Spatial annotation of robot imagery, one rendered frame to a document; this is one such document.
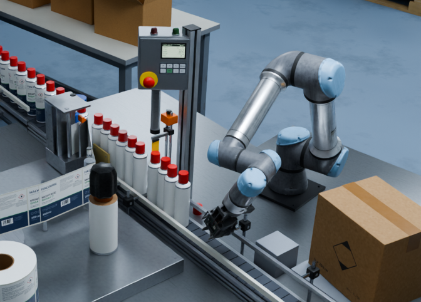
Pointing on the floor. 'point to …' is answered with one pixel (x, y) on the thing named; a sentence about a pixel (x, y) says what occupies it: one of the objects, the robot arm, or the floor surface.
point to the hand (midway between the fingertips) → (214, 233)
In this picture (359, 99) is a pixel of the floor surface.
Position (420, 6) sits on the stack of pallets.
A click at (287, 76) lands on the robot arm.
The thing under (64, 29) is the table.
